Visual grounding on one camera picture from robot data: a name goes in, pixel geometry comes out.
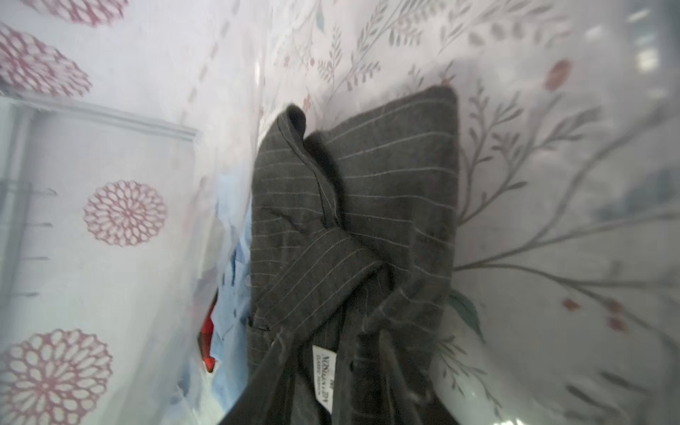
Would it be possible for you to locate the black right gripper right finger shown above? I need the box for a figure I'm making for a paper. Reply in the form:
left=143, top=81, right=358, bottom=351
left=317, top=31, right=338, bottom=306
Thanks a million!
left=378, top=329, right=459, bottom=425

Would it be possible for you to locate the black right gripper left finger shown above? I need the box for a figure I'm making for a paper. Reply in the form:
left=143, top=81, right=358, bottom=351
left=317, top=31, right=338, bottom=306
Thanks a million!
left=219, top=329, right=298, bottom=425

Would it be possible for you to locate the light blue shirt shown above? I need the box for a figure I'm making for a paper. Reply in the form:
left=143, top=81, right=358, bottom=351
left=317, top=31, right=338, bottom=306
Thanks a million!
left=210, top=174, right=251, bottom=412

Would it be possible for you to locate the red black plaid shirt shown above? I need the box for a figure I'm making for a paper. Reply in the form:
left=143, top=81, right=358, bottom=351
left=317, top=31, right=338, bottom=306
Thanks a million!
left=198, top=296, right=217, bottom=374

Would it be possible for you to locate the dark grey striped shirt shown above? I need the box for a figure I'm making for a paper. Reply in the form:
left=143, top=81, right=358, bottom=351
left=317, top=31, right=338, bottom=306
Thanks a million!
left=246, top=86, right=460, bottom=424

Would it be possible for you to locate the clear plastic vacuum bag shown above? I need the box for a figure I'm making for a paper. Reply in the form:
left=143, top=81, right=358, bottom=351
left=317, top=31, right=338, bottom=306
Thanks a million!
left=1, top=1, right=679, bottom=424

